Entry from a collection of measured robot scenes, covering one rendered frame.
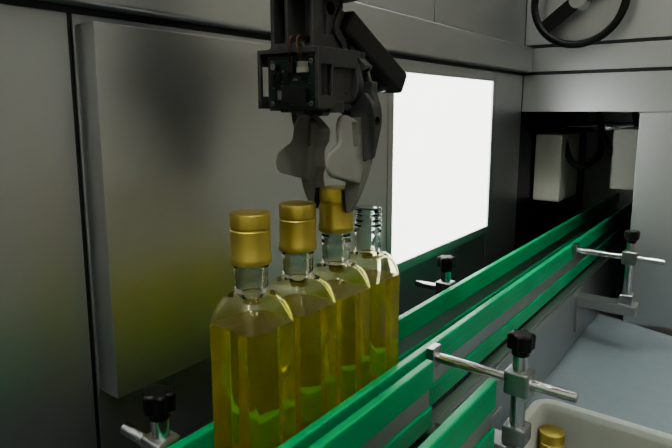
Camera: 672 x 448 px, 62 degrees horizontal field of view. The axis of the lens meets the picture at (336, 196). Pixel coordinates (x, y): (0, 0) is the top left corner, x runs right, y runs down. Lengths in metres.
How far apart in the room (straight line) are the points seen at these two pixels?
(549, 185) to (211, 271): 1.15
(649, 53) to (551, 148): 0.34
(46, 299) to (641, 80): 1.24
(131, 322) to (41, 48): 0.25
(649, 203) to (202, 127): 1.09
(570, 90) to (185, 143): 1.07
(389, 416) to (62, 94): 0.43
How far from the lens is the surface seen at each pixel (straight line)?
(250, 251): 0.47
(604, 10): 1.46
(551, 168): 1.60
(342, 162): 0.51
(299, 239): 0.51
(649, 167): 1.43
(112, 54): 0.54
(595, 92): 1.45
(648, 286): 1.48
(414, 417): 0.67
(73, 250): 0.56
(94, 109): 0.53
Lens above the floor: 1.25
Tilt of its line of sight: 9 degrees down
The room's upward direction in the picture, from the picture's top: straight up
